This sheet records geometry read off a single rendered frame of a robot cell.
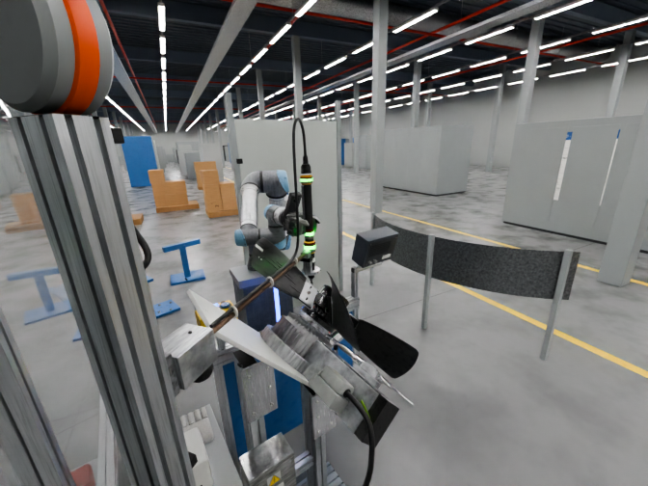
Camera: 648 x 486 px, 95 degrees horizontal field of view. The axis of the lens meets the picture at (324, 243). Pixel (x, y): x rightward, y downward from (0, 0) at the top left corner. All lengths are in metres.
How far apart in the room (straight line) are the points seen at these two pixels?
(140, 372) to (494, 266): 2.59
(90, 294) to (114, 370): 0.12
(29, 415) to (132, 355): 0.13
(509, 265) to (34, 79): 2.75
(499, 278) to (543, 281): 0.29
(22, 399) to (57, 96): 0.37
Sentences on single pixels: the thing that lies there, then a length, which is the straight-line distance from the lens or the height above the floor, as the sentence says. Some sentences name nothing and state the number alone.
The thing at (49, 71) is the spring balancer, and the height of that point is 1.84.
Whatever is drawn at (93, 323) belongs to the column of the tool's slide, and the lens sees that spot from 0.53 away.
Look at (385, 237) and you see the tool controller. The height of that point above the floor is 1.22.
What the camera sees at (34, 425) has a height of 1.42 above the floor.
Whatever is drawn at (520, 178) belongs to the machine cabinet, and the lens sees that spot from 7.42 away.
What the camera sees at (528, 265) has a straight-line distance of 2.82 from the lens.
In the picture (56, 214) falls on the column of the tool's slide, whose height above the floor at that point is 1.69.
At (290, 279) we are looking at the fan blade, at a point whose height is 1.32.
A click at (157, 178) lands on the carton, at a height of 0.98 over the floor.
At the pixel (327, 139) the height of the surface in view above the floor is 1.82.
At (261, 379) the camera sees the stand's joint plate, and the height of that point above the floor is 1.09.
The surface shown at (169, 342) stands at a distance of 0.65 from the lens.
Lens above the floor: 1.76
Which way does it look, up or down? 18 degrees down
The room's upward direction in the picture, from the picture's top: 2 degrees counter-clockwise
